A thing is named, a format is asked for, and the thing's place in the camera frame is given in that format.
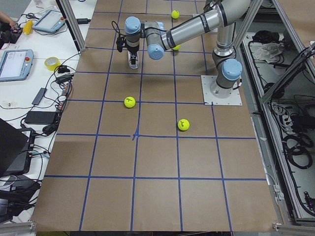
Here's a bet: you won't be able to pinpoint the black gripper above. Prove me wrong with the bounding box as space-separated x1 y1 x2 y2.
126 40 140 66

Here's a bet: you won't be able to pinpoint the tennis ball can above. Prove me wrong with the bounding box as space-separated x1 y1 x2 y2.
128 52 139 69

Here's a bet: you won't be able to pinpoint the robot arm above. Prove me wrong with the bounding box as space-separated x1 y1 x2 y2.
210 23 243 98
117 0 250 69

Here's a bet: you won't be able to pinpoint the middle tennis ball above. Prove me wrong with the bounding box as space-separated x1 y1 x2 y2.
172 45 181 51

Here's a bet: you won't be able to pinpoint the tennis ball near gripper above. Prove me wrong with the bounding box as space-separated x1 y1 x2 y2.
124 96 136 108

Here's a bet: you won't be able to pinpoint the tennis ball by base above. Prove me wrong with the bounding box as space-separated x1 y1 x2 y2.
177 118 190 131
171 10 180 19

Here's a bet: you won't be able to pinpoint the person hand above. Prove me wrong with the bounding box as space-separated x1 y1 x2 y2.
0 11 16 28

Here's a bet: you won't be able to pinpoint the small black adapter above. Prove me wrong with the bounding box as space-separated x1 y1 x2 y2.
76 18 91 25

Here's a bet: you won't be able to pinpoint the yellow tape roll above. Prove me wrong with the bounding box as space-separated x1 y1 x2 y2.
44 57 61 71

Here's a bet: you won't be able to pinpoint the far teach pendant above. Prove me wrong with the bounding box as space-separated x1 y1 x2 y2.
32 10 65 34

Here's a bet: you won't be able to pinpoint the teach pendant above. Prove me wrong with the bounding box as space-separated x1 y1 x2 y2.
32 10 65 34
0 49 34 82

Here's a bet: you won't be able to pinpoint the grey usb hub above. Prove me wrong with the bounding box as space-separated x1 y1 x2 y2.
31 88 47 105

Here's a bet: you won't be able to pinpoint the yellow corn toy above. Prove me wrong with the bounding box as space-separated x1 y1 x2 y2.
23 20 33 35

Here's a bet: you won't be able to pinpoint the black power adapter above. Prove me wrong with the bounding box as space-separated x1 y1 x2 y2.
25 111 56 124

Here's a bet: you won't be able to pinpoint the near teach pendant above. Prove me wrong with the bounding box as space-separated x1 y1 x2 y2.
0 49 34 82

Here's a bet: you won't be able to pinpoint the crumpled white cloth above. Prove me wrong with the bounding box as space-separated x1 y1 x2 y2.
253 42 284 63

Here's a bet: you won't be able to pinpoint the black laptop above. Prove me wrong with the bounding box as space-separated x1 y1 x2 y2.
0 119 35 177

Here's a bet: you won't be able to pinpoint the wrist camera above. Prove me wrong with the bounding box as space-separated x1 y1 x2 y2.
116 36 126 53

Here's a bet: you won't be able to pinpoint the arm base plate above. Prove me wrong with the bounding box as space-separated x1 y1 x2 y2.
201 75 242 106

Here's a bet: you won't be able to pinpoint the aluminium frame post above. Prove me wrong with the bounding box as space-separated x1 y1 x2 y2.
56 0 86 52

